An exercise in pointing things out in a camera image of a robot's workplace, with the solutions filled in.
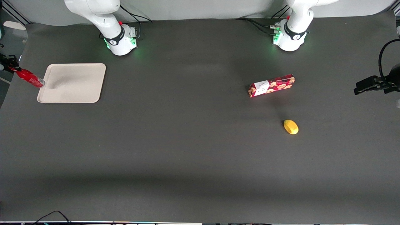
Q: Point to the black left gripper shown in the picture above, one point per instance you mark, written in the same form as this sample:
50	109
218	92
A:
394	76

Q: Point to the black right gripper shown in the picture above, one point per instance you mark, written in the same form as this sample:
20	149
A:
7	61

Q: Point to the red coke bottle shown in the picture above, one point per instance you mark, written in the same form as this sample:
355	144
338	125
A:
29	78

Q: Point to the beige plastic tray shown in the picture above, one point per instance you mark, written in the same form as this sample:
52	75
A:
75	84

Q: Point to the white rounded flat object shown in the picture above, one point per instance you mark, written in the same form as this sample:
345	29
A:
14	25

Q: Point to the yellow lemon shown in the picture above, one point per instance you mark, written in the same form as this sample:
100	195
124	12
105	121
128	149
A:
291	127

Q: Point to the red cookie box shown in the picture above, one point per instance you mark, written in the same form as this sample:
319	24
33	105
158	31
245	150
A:
275	85

